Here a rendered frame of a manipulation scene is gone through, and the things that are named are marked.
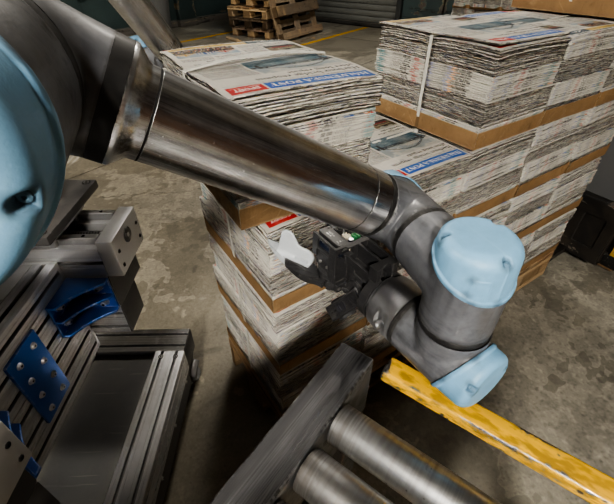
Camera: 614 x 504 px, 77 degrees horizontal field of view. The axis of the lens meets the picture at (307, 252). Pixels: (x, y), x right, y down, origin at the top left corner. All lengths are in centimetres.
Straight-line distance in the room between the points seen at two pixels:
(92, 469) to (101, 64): 105
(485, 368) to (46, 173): 38
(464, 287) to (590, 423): 134
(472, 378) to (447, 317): 7
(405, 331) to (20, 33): 39
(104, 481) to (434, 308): 98
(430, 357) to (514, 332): 138
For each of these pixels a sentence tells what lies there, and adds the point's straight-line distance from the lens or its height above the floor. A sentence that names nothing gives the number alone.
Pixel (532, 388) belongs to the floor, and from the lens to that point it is 165.
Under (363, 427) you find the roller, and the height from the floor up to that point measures 80.
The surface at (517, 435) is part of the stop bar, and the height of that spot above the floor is 82.
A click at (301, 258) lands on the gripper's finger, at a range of 57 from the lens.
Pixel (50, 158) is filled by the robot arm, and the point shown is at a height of 116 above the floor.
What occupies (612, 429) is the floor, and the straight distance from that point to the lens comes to 170.
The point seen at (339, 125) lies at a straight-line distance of 71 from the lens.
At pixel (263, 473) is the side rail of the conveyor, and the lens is 46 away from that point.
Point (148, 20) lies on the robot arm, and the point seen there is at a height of 109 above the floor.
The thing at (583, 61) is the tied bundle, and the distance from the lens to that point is 136.
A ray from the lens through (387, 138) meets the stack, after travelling 108.
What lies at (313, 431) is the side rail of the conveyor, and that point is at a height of 80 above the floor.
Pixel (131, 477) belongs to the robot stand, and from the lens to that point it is 115.
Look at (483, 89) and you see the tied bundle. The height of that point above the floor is 98.
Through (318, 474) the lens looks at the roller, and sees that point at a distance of 46.
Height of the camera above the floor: 123
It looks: 39 degrees down
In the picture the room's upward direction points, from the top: straight up
